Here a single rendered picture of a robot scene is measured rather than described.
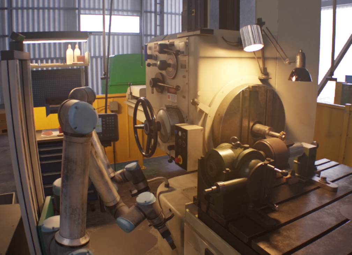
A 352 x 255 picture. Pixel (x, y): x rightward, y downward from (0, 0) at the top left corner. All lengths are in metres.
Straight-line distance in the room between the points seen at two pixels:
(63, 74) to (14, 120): 2.22
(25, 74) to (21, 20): 13.26
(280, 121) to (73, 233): 1.44
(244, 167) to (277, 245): 0.38
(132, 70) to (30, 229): 4.56
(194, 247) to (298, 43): 1.65
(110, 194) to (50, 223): 0.32
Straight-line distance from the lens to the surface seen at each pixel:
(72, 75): 3.54
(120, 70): 5.65
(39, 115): 4.23
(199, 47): 1.63
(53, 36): 3.32
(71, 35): 3.33
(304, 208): 1.55
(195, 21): 2.93
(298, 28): 2.22
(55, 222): 1.43
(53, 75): 3.54
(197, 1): 2.93
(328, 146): 3.94
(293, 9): 2.20
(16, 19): 14.85
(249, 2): 2.29
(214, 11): 2.65
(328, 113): 3.89
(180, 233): 2.25
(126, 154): 4.59
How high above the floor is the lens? 1.70
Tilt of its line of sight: 12 degrees down
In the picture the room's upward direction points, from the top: straight up
